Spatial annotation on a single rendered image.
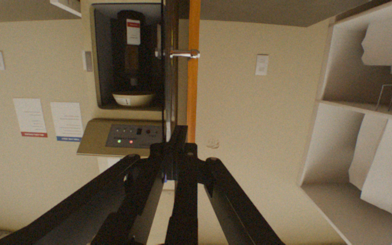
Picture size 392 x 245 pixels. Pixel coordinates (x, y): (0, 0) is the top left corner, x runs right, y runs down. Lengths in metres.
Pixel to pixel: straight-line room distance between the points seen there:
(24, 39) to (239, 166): 1.61
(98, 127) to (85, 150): 0.09
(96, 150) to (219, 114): 0.72
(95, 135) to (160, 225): 0.51
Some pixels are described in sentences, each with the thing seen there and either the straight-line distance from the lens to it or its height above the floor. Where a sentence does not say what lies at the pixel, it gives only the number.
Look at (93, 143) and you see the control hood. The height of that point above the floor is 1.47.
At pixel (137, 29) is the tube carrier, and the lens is 0.72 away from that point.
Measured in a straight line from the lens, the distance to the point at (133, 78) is 0.73.
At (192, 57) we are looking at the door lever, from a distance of 0.33.
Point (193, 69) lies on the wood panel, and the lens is 0.51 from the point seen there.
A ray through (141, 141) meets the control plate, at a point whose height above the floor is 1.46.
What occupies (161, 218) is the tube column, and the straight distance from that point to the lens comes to 0.88.
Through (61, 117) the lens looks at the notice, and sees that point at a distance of 1.39.
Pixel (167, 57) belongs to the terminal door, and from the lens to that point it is 0.29.
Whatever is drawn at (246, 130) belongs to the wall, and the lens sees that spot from 1.14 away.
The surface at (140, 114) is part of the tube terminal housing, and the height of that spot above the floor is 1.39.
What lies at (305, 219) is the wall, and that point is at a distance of 1.76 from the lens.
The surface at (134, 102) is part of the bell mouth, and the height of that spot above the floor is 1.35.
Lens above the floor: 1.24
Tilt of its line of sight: 16 degrees up
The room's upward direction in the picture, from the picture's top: 178 degrees counter-clockwise
